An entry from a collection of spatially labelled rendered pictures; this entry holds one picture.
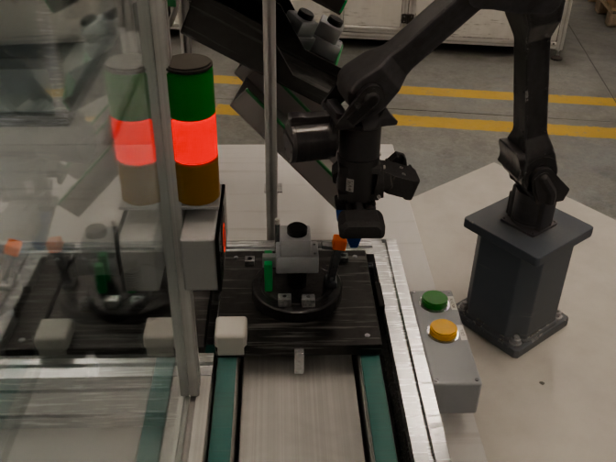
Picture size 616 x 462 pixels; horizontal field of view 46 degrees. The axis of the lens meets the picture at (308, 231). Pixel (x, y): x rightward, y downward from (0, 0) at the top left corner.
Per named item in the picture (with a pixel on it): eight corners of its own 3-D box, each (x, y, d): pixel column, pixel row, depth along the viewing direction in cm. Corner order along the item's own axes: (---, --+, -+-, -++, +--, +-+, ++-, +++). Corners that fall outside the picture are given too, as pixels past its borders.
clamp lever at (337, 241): (336, 275, 114) (346, 235, 109) (337, 282, 112) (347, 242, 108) (313, 272, 113) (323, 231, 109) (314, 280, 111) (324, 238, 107)
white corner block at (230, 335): (247, 335, 109) (247, 314, 106) (247, 357, 105) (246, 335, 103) (216, 336, 108) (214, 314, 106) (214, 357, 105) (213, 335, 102)
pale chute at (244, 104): (348, 181, 141) (366, 168, 139) (342, 216, 130) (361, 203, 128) (245, 76, 132) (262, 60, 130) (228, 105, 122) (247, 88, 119)
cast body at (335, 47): (335, 54, 141) (352, 23, 137) (333, 62, 138) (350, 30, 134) (297, 34, 140) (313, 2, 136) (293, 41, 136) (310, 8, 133)
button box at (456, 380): (447, 318, 120) (452, 288, 117) (477, 413, 103) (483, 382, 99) (405, 318, 120) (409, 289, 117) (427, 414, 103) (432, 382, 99)
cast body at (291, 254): (316, 257, 113) (318, 218, 109) (318, 273, 109) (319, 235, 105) (262, 257, 113) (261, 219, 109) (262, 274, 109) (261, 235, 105)
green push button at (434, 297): (444, 299, 116) (445, 289, 115) (448, 314, 113) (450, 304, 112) (419, 299, 116) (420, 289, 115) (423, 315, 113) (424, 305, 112)
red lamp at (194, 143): (219, 144, 81) (216, 103, 79) (216, 165, 77) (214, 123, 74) (174, 144, 81) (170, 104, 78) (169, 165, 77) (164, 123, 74)
